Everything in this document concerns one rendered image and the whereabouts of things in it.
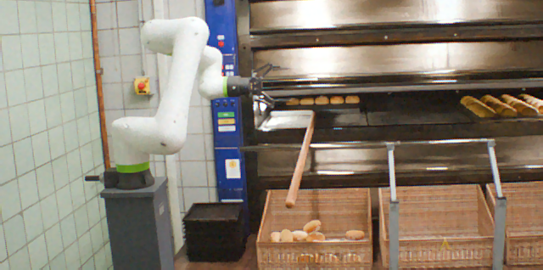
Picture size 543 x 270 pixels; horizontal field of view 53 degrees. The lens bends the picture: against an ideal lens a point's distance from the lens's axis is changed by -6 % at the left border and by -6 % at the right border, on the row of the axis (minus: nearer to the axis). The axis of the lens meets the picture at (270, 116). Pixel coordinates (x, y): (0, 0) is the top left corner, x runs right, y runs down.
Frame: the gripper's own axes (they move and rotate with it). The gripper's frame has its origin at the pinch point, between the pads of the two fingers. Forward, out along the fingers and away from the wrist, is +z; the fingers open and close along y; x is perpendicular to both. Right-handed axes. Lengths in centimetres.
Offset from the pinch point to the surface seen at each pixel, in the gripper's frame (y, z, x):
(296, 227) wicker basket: 83, -4, -47
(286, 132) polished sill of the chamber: 31, -8, -55
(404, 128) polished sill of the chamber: 32, 55, -55
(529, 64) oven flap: -1, 122, -54
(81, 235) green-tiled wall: 76, -115, -13
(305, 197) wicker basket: 67, 1, -51
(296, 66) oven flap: -4, -1, -55
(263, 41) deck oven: -18, -18, -55
